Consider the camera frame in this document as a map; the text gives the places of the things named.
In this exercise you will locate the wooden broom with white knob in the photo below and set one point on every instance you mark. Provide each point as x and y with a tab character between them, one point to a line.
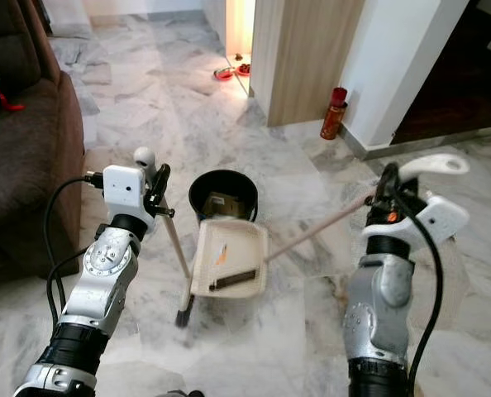
186	302

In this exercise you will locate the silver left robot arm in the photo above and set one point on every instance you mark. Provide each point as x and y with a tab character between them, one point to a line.
105	281

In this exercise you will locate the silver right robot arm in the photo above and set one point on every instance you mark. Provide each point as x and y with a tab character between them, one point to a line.
378	306

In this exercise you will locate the black round waste bin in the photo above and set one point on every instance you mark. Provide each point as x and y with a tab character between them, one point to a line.
229	184

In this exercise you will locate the red cylindrical can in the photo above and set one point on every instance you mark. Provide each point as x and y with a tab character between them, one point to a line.
335	112

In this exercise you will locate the dark brown sofa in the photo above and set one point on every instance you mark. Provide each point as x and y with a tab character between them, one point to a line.
30	165

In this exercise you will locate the dark wooden staircase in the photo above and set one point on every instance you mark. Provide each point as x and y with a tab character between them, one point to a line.
460	83

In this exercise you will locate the red bowl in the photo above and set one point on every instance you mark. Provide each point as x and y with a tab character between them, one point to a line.
244	69
224	74

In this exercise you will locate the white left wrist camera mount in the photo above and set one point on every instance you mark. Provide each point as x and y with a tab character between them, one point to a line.
126	188

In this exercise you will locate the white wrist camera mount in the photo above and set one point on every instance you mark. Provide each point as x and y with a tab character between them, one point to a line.
126	188
440	219

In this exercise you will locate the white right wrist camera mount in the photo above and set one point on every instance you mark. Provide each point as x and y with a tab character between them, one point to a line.
440	219

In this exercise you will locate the light wooden wall panel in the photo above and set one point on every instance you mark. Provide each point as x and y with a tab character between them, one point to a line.
312	58

